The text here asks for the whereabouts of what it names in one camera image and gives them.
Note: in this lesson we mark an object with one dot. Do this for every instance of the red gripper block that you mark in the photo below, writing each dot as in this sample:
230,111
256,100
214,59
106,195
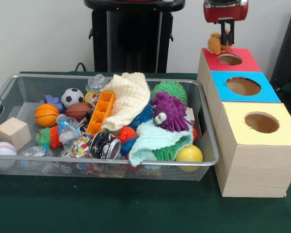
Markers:
225,11

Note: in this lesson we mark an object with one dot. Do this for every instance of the tan plush toy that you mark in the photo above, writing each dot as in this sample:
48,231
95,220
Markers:
214,43

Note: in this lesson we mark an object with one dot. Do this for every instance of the purple spiky ball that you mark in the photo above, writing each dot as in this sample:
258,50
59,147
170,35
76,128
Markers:
172,109

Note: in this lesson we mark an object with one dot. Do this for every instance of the cream knitted cloth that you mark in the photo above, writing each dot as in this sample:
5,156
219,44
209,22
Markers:
128,97

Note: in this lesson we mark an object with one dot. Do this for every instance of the mint knitted cloth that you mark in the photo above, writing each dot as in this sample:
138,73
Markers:
157,140

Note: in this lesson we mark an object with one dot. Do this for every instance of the orange toy building brick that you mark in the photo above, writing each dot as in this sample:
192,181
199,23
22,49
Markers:
100,112

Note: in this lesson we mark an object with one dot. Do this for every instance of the wooden box with three holes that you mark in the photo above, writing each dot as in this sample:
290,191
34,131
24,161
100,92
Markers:
257,170

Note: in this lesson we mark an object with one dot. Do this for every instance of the clear mesh bin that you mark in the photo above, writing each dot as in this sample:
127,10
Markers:
26,82

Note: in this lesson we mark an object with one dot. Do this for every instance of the black standing panel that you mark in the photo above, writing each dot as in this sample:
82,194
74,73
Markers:
288,48

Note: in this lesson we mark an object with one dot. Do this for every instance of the green spiky ball with eyes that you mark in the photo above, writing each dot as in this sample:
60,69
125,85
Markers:
169,87

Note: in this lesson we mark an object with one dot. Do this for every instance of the large blue spiky ball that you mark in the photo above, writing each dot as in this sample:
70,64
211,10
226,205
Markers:
140,116

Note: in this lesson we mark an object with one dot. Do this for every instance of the small yellow printed ball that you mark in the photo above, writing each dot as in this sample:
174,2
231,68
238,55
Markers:
92,97

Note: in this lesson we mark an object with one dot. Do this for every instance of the crushed black can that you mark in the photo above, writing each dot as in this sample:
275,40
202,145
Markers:
105,145

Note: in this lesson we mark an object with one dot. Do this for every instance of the black white soccer ball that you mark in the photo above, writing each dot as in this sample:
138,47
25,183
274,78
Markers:
72,97

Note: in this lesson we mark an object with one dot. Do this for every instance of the brown toy football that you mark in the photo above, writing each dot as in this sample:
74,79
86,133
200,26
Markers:
77,111

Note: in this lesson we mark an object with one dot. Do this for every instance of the clear plastic water bottle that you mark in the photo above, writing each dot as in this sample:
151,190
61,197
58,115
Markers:
66,128

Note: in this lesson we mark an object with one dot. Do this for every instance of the purple toy piece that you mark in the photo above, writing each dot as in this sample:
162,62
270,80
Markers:
52,100

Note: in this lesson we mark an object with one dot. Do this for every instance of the small orange basketball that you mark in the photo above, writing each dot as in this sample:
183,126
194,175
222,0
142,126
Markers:
46,115

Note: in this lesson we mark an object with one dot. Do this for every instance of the plain wooden block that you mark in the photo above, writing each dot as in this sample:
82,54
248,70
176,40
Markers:
13,133

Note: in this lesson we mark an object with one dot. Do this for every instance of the white baseball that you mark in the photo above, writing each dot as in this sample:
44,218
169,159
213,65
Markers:
3,151

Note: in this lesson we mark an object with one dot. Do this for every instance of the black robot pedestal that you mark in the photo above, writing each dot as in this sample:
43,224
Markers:
135,36

